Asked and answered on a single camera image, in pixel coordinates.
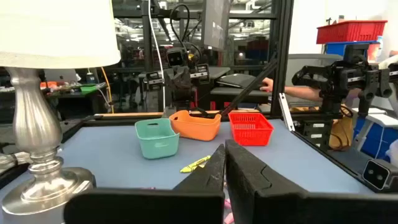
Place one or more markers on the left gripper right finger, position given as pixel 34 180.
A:
pixel 280 205

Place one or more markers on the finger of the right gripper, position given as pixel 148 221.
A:
pixel 171 82
pixel 184 82

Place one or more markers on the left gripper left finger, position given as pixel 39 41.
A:
pixel 155 208

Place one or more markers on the yellow crayon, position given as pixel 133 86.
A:
pixel 194 164

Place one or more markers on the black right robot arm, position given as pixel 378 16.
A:
pixel 202 96

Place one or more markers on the person's forearm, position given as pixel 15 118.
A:
pixel 298 92

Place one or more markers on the black laptop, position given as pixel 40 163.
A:
pixel 239 80

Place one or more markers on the orange plastic bin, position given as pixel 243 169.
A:
pixel 194 127

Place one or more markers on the grey monitor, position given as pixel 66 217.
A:
pixel 216 21

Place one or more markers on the teal plastic bin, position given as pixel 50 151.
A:
pixel 157 140

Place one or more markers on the person's hand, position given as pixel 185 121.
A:
pixel 267 85

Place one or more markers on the red mesh basket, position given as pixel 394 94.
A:
pixel 250 130

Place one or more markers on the black control box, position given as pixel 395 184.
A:
pixel 314 132

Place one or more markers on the green tray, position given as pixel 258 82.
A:
pixel 88 89

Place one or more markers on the tan bag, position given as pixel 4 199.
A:
pixel 342 133

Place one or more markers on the blue white storage box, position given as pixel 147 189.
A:
pixel 377 137

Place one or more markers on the blue plastic crate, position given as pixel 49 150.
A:
pixel 335 48

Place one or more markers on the white shade silver table lamp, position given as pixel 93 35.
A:
pixel 37 124

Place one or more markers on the red plastic crate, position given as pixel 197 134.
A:
pixel 351 31

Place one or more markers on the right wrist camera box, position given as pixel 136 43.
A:
pixel 176 57

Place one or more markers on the black aluminium table frame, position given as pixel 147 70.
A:
pixel 281 46

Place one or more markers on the silver metal bracket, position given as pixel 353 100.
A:
pixel 286 112

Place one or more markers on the black table-level camera box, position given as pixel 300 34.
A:
pixel 377 175

